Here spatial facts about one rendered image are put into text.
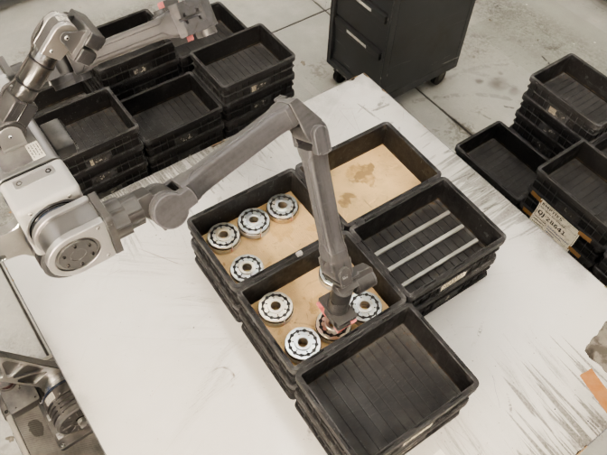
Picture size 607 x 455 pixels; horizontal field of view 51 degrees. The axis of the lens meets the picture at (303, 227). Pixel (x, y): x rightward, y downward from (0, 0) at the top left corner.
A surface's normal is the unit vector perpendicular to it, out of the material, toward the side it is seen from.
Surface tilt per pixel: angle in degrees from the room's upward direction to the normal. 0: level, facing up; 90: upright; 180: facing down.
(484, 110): 0
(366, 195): 0
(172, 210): 60
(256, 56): 0
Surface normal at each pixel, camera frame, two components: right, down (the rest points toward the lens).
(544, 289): 0.04, -0.58
